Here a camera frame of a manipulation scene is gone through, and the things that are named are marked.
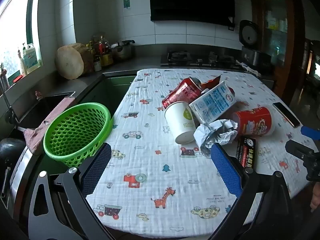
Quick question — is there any white paper cup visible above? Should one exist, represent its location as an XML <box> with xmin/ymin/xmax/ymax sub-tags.
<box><xmin>164</xmin><ymin>101</ymin><xmax>197</xmax><ymax>145</ymax></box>

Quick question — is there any green base cabinet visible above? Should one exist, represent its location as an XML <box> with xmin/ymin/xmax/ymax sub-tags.
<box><xmin>85</xmin><ymin>76</ymin><xmax>137</xmax><ymax>120</ymax></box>

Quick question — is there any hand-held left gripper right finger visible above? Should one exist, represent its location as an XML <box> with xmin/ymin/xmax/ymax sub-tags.
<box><xmin>207</xmin><ymin>142</ymin><xmax>294</xmax><ymax>240</ymax></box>

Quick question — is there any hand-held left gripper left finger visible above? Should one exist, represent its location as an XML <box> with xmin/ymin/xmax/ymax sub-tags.
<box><xmin>28</xmin><ymin>142</ymin><xmax>113</xmax><ymax>240</ymax></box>

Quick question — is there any white pump bottle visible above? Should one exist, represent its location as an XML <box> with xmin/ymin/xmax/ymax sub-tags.
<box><xmin>17</xmin><ymin>47</ymin><xmax>27</xmax><ymax>76</ymax></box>

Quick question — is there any wooden glass cabinet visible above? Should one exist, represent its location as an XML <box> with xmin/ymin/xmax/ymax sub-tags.
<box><xmin>250</xmin><ymin>0</ymin><xmax>305</xmax><ymax>98</ymax></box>

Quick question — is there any red snack packet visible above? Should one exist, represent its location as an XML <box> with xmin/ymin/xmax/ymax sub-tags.
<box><xmin>199</xmin><ymin>74</ymin><xmax>222</xmax><ymax>90</ymax></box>

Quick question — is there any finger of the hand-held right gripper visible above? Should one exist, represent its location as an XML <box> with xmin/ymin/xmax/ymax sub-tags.
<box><xmin>285</xmin><ymin>139</ymin><xmax>316</xmax><ymax>164</ymax></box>
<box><xmin>301</xmin><ymin>126</ymin><xmax>320</xmax><ymax>140</ymax></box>

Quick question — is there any black range hood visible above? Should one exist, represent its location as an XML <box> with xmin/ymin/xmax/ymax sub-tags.
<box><xmin>147</xmin><ymin>0</ymin><xmax>247</xmax><ymax>27</ymax></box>

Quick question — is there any round wooden chopping block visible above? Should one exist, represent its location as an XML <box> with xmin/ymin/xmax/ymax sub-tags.
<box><xmin>54</xmin><ymin>42</ymin><xmax>93</xmax><ymax>80</ymax></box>

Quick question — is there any white detergent jug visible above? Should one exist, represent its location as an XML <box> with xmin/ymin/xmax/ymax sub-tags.
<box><xmin>23</xmin><ymin>43</ymin><xmax>38</xmax><ymax>74</ymax></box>

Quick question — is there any white rag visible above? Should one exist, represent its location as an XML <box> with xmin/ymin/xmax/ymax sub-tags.
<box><xmin>240</xmin><ymin>62</ymin><xmax>262</xmax><ymax>77</ymax></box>

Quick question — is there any steel cooking pot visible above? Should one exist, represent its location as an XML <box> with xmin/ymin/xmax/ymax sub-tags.
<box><xmin>110</xmin><ymin>40</ymin><xmax>136</xmax><ymax>61</ymax></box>

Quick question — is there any yellow label bottle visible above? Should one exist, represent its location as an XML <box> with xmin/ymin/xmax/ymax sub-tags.
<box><xmin>100</xmin><ymin>54</ymin><xmax>113</xmax><ymax>67</ymax></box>

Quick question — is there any dark kitchen sink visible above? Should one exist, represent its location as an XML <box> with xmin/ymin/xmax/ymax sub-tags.
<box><xmin>15</xmin><ymin>91</ymin><xmax>75</xmax><ymax>130</ymax></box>

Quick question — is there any silver white paper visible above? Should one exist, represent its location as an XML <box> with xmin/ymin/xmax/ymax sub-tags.
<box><xmin>193</xmin><ymin>119</ymin><xmax>238</xmax><ymax>158</ymax></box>

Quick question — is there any red printed cartoon cup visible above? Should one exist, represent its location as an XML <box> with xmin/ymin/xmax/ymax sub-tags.
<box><xmin>230</xmin><ymin>106</ymin><xmax>276</xmax><ymax>137</ymax></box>

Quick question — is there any person's right hand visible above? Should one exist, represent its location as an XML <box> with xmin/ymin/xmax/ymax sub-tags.
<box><xmin>310</xmin><ymin>182</ymin><xmax>320</xmax><ymax>213</ymax></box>

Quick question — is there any pink towel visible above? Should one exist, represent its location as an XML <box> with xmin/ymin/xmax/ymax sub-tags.
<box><xmin>24</xmin><ymin>96</ymin><xmax>75</xmax><ymax>154</ymax></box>

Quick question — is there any black smartphone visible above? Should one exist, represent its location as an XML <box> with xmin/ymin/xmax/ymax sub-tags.
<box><xmin>272</xmin><ymin>102</ymin><xmax>301</xmax><ymax>128</ymax></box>

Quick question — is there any window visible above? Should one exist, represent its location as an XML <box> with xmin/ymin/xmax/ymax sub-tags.
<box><xmin>0</xmin><ymin>0</ymin><xmax>42</xmax><ymax>85</ymax></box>

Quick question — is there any white printed cartoon cloth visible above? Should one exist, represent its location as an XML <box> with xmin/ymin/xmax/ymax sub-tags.
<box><xmin>86</xmin><ymin>68</ymin><xmax>314</xmax><ymax>239</ymax></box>

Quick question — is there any green perforated plastic basket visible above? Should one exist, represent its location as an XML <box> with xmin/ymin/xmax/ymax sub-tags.
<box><xmin>43</xmin><ymin>102</ymin><xmax>114</xmax><ymax>168</ymax></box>

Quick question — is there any steel faucet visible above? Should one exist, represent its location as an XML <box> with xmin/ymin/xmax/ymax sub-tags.
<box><xmin>0</xmin><ymin>72</ymin><xmax>18</xmax><ymax>125</ymax></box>

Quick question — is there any black rice cooker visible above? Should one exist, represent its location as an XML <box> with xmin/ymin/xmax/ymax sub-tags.
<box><xmin>239</xmin><ymin>19</ymin><xmax>272</xmax><ymax>68</ymax></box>

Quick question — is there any small black box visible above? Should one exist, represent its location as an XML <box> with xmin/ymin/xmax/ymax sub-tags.
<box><xmin>235</xmin><ymin>136</ymin><xmax>257</xmax><ymax>170</ymax></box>

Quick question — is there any white blue milk carton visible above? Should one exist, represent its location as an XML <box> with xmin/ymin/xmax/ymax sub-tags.
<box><xmin>188</xmin><ymin>81</ymin><xmax>237</xmax><ymax>125</ymax></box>

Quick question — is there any dark sauce bottle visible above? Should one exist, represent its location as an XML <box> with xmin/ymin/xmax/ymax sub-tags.
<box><xmin>86</xmin><ymin>40</ymin><xmax>97</xmax><ymax>55</ymax></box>

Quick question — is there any black gas stove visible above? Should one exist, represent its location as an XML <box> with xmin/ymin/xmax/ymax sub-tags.
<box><xmin>160</xmin><ymin>50</ymin><xmax>247</xmax><ymax>69</ymax></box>

